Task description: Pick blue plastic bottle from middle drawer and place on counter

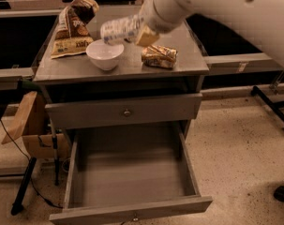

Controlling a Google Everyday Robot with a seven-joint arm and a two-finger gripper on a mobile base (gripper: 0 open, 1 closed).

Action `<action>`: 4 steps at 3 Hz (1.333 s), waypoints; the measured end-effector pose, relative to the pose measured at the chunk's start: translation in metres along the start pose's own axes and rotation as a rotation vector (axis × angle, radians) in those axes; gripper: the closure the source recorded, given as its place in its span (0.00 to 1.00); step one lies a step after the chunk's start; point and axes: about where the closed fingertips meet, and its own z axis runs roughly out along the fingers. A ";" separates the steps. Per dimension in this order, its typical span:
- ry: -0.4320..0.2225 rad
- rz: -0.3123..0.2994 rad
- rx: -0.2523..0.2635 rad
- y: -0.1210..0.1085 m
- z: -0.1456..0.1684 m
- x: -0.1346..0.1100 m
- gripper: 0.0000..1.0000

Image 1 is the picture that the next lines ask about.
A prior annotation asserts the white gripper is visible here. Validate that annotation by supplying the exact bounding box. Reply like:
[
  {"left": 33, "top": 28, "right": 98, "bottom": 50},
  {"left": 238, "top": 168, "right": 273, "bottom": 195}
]
[{"left": 135, "top": 0, "right": 183, "bottom": 47}]

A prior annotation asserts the clear plastic water bottle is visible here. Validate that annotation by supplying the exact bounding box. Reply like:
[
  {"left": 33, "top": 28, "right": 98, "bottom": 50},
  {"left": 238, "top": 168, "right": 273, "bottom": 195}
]
[{"left": 100, "top": 14, "right": 143, "bottom": 45}]

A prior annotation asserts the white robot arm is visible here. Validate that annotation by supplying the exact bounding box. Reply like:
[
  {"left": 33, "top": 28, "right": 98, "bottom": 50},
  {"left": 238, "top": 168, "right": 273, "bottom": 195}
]
[{"left": 140, "top": 0, "right": 284, "bottom": 67}]

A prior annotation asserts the grey drawer cabinet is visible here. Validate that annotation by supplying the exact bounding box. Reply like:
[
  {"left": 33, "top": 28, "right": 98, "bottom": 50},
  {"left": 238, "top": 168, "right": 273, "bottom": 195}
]
[{"left": 33, "top": 4, "right": 211, "bottom": 143}]

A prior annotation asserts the closed grey top drawer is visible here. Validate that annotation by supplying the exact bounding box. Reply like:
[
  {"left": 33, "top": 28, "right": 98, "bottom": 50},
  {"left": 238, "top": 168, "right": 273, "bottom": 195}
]
[{"left": 45, "top": 93, "right": 202, "bottom": 129}]

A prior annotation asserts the open grey middle drawer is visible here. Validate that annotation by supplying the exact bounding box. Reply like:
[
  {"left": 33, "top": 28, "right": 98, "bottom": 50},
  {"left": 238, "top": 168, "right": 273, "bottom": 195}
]
[{"left": 50, "top": 122, "right": 212, "bottom": 225}]

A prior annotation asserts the crumpled snack packet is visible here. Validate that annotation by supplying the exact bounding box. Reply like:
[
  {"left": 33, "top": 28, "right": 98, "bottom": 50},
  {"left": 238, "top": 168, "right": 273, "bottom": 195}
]
[{"left": 142, "top": 45, "right": 178, "bottom": 69}]

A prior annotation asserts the white ceramic bowl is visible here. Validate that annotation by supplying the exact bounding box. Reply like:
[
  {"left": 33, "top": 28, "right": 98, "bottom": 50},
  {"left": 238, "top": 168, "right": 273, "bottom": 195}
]
[{"left": 86, "top": 39, "right": 125, "bottom": 70}]

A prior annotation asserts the brown chip bag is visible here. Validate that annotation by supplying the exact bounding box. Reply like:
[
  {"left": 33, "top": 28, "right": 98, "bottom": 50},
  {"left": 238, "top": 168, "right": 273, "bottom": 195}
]
[{"left": 51, "top": 0, "right": 99, "bottom": 59}]

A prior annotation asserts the wooden board on stand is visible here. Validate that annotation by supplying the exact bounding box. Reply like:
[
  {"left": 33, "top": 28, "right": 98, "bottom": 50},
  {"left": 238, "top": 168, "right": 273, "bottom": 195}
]
[{"left": 1, "top": 91, "right": 71, "bottom": 159}]

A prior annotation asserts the black stand base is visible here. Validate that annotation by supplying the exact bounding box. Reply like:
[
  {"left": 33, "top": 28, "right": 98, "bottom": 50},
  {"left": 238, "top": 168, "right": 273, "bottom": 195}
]
[{"left": 250, "top": 86, "right": 284, "bottom": 130}]

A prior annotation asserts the black caster wheel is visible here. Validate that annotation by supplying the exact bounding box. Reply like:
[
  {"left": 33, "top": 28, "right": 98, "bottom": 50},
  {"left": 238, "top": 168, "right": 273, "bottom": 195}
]
[{"left": 274, "top": 186, "right": 284, "bottom": 203}]

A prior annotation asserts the black tripod stand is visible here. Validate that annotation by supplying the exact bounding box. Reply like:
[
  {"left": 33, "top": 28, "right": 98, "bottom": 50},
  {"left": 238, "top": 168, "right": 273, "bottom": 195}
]
[{"left": 11, "top": 124, "right": 59, "bottom": 216}]

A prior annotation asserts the grey horizontal rail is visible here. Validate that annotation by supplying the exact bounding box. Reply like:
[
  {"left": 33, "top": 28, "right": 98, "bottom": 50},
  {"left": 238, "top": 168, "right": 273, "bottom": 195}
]
[{"left": 204, "top": 52, "right": 283, "bottom": 76}]

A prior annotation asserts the black cable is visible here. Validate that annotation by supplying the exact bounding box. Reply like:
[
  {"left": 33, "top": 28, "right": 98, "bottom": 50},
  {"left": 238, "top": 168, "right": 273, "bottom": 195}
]
[{"left": 0, "top": 119, "right": 65, "bottom": 210}]

